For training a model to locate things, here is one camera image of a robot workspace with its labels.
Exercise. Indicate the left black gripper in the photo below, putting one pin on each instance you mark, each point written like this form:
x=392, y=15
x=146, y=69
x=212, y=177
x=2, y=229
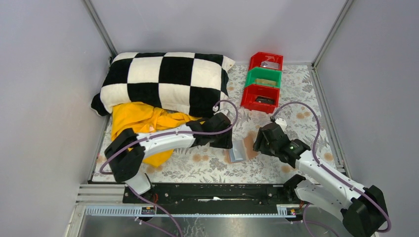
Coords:
x=223, y=138

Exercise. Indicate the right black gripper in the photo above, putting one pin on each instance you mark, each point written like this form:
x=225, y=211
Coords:
x=266, y=140

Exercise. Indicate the pink leather card holder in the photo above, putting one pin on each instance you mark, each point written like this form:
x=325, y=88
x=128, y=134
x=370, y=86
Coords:
x=242, y=150

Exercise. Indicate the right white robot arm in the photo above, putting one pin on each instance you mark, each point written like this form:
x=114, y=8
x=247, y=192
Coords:
x=361, y=210

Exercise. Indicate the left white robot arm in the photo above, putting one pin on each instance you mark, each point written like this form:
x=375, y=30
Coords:
x=129, y=150

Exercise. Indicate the front red plastic bin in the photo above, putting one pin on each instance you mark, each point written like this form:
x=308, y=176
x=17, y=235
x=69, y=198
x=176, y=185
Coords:
x=261, y=98

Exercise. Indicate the red plastic bin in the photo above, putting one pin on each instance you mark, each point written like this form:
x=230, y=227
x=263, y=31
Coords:
x=261, y=98
x=266, y=60

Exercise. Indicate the floral patterned table mat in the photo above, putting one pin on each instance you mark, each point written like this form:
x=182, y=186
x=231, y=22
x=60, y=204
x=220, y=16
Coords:
x=211, y=165

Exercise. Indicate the black white checkered pillow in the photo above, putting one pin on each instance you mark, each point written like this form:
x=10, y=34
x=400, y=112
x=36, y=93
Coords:
x=186, y=82

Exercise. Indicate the green plastic bin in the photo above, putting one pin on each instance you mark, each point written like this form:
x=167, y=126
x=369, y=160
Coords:
x=264, y=76

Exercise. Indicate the back red plastic bin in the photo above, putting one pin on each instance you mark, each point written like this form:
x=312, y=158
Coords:
x=266, y=60

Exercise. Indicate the yellow cloth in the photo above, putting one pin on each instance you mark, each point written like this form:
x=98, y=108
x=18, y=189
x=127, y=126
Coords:
x=143, y=118

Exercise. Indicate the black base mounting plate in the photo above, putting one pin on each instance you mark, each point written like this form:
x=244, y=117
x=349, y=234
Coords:
x=205, y=195

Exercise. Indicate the grey slotted cable duct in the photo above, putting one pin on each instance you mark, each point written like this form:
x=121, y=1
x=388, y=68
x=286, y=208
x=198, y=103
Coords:
x=262, y=211

